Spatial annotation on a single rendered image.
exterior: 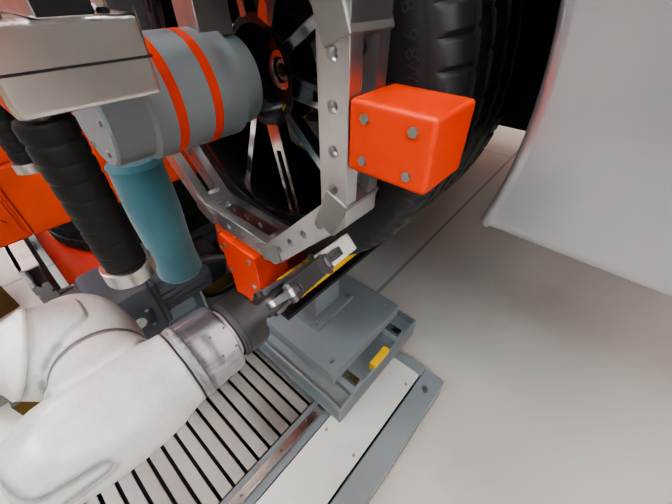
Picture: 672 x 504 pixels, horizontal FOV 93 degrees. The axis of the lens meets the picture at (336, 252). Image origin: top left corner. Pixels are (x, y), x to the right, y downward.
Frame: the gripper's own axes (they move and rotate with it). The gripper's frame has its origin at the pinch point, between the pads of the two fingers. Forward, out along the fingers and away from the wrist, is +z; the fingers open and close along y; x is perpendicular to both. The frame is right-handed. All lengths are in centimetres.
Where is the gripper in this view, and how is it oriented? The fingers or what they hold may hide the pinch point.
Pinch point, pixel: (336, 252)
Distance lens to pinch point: 50.7
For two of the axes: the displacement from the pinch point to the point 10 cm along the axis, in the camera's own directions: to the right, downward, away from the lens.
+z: 6.6, -4.9, 5.7
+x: -5.3, -8.4, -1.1
